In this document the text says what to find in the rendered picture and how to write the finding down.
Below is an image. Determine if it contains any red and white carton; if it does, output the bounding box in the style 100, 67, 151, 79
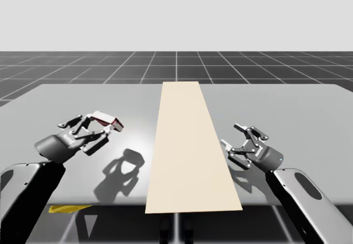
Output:
93, 111, 124, 132

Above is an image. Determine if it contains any tall board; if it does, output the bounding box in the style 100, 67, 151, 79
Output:
145, 81, 244, 214

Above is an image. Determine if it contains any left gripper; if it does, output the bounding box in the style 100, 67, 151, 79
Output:
34, 112, 114, 164

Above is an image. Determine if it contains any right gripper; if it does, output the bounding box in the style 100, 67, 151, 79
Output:
221, 123, 285, 172

